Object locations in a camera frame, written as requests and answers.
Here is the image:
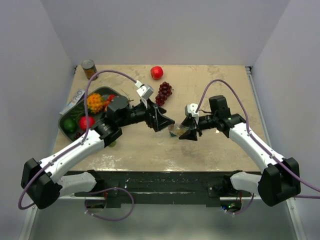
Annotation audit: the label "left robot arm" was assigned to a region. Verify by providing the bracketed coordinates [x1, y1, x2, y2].
[21, 95, 175, 210]

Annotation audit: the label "teal weekly pill organizer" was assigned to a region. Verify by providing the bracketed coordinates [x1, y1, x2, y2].
[169, 130, 179, 137]

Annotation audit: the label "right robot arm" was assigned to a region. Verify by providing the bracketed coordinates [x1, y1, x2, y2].
[179, 95, 301, 207]

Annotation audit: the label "tin can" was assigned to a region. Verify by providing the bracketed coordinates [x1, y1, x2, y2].
[81, 59, 97, 80]

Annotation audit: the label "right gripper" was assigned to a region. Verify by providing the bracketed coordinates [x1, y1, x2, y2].
[179, 113, 219, 141]

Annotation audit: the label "green bottle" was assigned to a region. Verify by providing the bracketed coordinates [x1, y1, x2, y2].
[108, 141, 117, 148]

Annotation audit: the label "green lime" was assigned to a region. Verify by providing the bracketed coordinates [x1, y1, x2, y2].
[63, 118, 77, 133]

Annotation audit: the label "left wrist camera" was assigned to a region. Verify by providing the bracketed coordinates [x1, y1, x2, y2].
[136, 84, 154, 100]

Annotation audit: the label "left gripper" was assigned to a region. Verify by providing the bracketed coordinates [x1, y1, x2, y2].
[119, 97, 175, 132]

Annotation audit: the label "red apple in tray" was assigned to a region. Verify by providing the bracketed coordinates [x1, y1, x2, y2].
[78, 116, 96, 131]

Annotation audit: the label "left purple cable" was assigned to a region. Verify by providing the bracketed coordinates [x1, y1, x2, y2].
[17, 69, 141, 221]

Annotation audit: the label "purple cable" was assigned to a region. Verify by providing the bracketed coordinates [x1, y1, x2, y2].
[17, 69, 141, 221]
[196, 79, 320, 216]

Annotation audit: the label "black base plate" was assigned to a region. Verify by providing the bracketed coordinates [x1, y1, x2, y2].
[91, 170, 251, 208]

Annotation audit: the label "dark grey tray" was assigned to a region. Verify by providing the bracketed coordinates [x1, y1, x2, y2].
[58, 86, 121, 142]

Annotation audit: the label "red apple on table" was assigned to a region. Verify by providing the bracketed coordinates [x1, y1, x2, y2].
[150, 66, 164, 80]

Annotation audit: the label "red grape bunch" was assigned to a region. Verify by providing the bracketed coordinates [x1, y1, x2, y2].
[155, 81, 174, 107]

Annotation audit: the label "orange flower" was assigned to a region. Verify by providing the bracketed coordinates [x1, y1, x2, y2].
[86, 93, 105, 114]

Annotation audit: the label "red cherry bunch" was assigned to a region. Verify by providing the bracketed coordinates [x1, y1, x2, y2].
[103, 94, 132, 108]

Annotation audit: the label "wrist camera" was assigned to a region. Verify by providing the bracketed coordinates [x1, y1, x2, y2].
[136, 84, 154, 100]
[184, 103, 199, 118]

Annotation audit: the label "dark grapes in tray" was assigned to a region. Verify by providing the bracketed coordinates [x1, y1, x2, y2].
[73, 132, 83, 140]

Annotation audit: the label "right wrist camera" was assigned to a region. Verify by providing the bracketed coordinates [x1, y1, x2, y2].
[184, 103, 199, 118]

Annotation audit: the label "white toothpaste box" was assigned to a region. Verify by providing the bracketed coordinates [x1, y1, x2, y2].
[59, 89, 85, 115]

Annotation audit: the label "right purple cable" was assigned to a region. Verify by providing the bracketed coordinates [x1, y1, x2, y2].
[196, 79, 320, 216]

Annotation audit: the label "clear pill bottle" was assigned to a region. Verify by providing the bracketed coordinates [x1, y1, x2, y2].
[168, 123, 189, 136]

